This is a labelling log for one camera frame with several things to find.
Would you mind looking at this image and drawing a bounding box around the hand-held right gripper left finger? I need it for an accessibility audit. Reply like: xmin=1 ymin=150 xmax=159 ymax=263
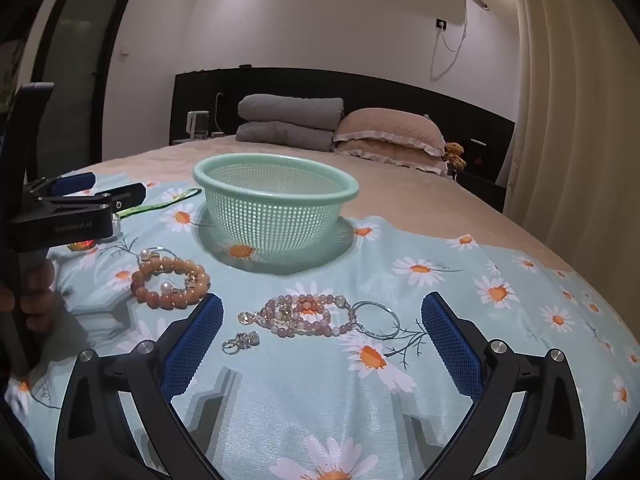
xmin=54 ymin=292 xmax=224 ymax=480

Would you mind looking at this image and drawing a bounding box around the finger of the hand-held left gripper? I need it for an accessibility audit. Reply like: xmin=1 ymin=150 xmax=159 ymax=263
xmin=22 ymin=172 xmax=97 ymax=200
xmin=37 ymin=183 xmax=147 ymax=217

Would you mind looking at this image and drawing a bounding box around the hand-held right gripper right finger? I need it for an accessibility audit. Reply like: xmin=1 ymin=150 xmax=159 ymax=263
xmin=417 ymin=291 xmax=587 ymax=480

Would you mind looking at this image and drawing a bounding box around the silver rhinestone keyring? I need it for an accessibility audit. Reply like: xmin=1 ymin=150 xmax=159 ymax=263
xmin=221 ymin=330 xmax=261 ymax=355

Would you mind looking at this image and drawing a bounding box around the orange bead bracelet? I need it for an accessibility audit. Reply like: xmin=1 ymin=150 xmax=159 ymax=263
xmin=130 ymin=256 xmax=211 ymax=311

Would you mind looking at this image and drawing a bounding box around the thin silver bangle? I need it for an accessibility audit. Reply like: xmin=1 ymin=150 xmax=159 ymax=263
xmin=352 ymin=301 xmax=401 ymax=340

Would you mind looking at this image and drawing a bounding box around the lilac bead bracelet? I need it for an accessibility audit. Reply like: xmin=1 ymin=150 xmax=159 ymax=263
xmin=260 ymin=293 xmax=358 ymax=336

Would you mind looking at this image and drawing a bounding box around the small pink bead bracelet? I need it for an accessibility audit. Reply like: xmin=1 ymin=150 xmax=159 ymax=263
xmin=295 ymin=299 xmax=333 ymax=323

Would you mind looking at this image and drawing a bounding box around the green plastic mesh basket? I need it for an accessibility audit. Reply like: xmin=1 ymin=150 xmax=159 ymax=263
xmin=192 ymin=153 xmax=359 ymax=275

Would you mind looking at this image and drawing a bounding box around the person's left hand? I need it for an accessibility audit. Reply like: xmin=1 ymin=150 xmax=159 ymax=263
xmin=19 ymin=259 xmax=57 ymax=333

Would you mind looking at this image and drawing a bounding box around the white electric kettle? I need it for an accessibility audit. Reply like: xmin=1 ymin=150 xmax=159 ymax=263
xmin=185 ymin=110 xmax=210 ymax=140

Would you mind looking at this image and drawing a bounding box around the daisy print blue cloth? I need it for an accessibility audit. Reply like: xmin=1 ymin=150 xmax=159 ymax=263
xmin=0 ymin=172 xmax=636 ymax=480

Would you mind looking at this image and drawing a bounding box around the dark framed glass door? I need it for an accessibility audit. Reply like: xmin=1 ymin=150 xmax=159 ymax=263
xmin=37 ymin=0 xmax=143 ymax=163

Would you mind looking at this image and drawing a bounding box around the beige bedspread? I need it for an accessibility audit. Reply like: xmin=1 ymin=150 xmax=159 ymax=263
xmin=65 ymin=135 xmax=601 ymax=311

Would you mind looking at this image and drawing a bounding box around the black nightstand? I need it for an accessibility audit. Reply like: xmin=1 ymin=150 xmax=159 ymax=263
xmin=455 ymin=170 xmax=506 ymax=213

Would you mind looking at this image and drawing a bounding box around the folded grey blanket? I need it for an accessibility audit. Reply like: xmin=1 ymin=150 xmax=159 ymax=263
xmin=235 ymin=121 xmax=336 ymax=152
xmin=237 ymin=94 xmax=345 ymax=133

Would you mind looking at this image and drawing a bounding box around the small brown teddy bear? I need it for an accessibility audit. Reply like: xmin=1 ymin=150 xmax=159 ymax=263
xmin=444 ymin=142 xmax=467 ymax=170

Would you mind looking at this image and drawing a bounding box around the beige frilled pillow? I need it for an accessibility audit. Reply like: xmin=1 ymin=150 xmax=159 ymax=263
xmin=334 ymin=108 xmax=446 ymax=157
xmin=334 ymin=140 xmax=448 ymax=177

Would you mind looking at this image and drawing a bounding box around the cream curtain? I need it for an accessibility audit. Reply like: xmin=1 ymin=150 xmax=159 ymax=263
xmin=495 ymin=0 xmax=640 ymax=321

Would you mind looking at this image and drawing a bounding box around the black headboard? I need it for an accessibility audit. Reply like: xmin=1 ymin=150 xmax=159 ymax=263
xmin=170 ymin=67 xmax=516 ymax=181

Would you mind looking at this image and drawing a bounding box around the green lanyard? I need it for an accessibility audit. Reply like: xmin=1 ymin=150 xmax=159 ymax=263
xmin=117 ymin=188 xmax=203 ymax=220

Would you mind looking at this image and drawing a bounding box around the white power cable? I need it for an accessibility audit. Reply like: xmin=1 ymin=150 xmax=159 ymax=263
xmin=431 ymin=0 xmax=471 ymax=81

